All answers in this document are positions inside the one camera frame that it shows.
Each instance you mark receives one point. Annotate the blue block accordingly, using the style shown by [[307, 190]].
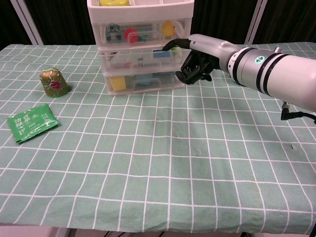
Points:
[[161, 53]]

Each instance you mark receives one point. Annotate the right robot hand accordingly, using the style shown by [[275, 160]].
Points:
[[209, 47]]

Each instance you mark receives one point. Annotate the gold green bell ornament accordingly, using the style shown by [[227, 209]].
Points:
[[53, 84]]

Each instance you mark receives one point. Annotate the white frame pole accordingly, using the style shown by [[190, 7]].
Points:
[[29, 24], [255, 22]]

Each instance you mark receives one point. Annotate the transparent drawer with red disc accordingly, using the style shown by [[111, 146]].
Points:
[[148, 30]]

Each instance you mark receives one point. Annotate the red disc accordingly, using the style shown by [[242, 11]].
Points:
[[131, 35]]

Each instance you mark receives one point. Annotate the black pleated curtain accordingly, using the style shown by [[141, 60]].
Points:
[[61, 22]]

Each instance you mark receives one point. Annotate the green white toy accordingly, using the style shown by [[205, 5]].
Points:
[[174, 49]]

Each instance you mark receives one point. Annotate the green circuit board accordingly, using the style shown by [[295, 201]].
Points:
[[113, 30]]

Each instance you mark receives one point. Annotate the light blue plastic piece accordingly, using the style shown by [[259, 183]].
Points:
[[144, 79]]

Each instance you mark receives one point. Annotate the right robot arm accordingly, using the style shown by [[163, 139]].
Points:
[[279, 74]]

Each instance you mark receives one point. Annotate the transparent drawer with yellow block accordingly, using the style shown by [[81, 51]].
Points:
[[168, 84]]

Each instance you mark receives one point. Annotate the yellow block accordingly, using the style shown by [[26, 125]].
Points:
[[118, 84]]

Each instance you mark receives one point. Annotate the white die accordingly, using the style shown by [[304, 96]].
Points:
[[140, 61]]

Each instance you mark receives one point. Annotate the yellow duck toy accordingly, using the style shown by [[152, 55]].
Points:
[[168, 27]]

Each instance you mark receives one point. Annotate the green tea packet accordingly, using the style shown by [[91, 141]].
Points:
[[32, 123]]

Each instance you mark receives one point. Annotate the clear plastic three-drawer organizer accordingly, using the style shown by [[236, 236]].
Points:
[[138, 14]]

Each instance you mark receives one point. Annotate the transparent drawer with die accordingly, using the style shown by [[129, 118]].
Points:
[[128, 61]]

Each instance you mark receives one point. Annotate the green checked tablecloth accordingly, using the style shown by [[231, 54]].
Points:
[[160, 160]]

